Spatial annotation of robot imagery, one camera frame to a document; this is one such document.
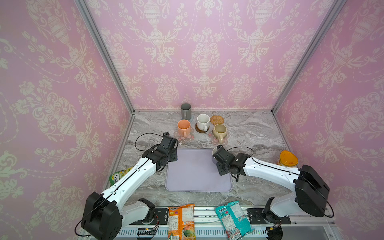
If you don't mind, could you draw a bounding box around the aluminium frame post left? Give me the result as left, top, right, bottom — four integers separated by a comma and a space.
74, 0, 135, 116

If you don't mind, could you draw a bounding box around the orange snack bag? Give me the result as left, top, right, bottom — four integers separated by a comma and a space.
168, 204, 196, 240

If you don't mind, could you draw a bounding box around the brown wooden round coaster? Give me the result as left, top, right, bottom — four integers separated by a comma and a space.
195, 123, 210, 133

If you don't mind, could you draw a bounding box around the aluminium frame post right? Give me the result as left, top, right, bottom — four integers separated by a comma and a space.
271, 0, 347, 117

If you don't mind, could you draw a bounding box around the peach orange mug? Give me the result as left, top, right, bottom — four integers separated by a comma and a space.
177, 120, 191, 138

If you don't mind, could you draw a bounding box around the green snack packet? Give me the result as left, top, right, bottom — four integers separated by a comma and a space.
109, 168, 132, 187

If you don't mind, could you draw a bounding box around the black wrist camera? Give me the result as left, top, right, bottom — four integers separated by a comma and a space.
157, 132, 179, 155
214, 145, 235, 164

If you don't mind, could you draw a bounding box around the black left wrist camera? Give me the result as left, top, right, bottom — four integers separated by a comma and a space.
157, 132, 179, 155

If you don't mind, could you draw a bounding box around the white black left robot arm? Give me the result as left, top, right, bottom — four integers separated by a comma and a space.
74, 145, 177, 240

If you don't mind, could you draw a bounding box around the beige yellow mug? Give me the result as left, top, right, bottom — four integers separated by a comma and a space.
213, 124, 228, 144

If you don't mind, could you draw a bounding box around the woven rattan round coaster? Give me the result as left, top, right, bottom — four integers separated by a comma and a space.
210, 115, 225, 126

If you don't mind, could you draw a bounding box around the grey mug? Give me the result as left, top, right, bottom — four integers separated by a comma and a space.
181, 103, 192, 121

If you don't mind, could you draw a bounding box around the teal snack bag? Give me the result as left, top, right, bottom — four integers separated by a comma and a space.
215, 201, 255, 240

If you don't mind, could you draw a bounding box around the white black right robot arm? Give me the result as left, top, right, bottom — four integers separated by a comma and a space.
212, 147, 330, 223

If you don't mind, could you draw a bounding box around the pink flower silicone coaster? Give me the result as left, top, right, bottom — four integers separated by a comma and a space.
208, 131, 230, 146

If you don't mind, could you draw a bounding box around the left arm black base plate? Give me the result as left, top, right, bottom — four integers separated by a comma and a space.
148, 208, 169, 225

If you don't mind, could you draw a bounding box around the lavender silicone tray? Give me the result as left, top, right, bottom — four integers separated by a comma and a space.
165, 149, 232, 193

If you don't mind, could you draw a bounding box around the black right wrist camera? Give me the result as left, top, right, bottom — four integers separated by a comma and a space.
214, 145, 235, 164

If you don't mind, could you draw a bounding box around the aluminium frame post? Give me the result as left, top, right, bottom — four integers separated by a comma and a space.
271, 0, 347, 117
74, 0, 135, 116

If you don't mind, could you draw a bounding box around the white mug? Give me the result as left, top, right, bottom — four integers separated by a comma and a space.
197, 114, 210, 132

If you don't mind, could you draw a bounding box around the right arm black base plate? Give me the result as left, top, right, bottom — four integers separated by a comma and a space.
247, 208, 291, 225

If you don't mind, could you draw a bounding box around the aluminium front rail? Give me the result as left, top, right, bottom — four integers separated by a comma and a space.
111, 206, 334, 228

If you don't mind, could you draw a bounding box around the lavender mug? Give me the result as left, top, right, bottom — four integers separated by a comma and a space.
212, 147, 218, 164

